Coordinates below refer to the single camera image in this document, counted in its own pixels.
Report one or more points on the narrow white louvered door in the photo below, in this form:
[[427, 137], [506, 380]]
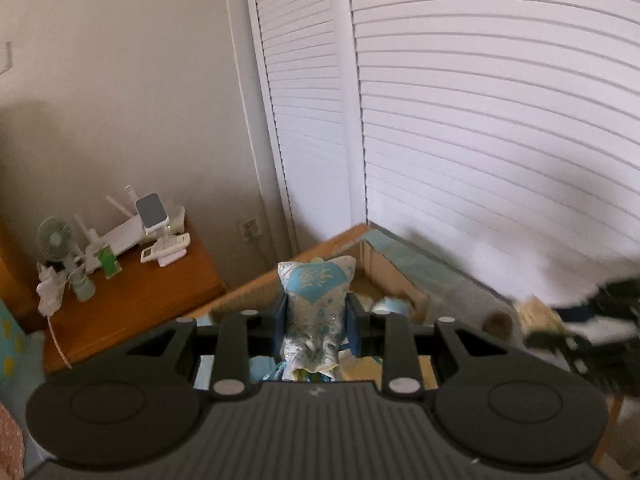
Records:
[[305, 110]]

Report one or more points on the white router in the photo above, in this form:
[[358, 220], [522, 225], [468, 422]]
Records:
[[120, 237]]

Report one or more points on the yellow and teal package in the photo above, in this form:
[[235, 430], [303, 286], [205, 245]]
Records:
[[10, 340]]

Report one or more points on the light blue floral sachet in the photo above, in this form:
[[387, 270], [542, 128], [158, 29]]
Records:
[[315, 285]]

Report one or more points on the small white device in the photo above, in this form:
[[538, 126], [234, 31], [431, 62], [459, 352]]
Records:
[[148, 254]]

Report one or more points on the brown cardboard box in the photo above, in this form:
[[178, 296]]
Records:
[[260, 290]]

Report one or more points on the white handset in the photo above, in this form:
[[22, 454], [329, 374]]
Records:
[[170, 247]]

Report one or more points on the white cloth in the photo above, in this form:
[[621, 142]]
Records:
[[610, 330]]

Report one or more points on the brown wrapped tissue pack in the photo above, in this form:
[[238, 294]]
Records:
[[537, 310]]

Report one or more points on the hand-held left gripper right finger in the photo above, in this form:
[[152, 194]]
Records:
[[353, 327]]

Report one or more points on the orange dotted cloth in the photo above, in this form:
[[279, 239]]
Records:
[[10, 440]]

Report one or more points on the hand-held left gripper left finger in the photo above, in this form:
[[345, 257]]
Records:
[[280, 322]]

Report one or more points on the small white camera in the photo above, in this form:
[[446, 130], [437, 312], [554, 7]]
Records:
[[150, 210]]

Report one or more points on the wide white louvered door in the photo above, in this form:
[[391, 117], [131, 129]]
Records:
[[500, 110]]

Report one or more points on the teal bedsheet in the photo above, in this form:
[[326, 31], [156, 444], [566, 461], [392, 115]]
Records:
[[400, 255]]

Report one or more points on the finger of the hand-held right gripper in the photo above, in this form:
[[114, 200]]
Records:
[[555, 342], [575, 312]]

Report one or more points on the blue face mask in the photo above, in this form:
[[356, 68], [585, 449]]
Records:
[[265, 369], [205, 372]]

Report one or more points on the green bottle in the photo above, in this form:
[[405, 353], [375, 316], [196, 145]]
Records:
[[109, 262]]

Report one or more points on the white power strip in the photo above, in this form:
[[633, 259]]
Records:
[[50, 295]]

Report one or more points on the small green desk fan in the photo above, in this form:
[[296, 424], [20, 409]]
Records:
[[52, 237]]

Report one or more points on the wooden nightstand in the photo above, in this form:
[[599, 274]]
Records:
[[150, 300]]

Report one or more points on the clear cup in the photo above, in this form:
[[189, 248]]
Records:
[[82, 290]]

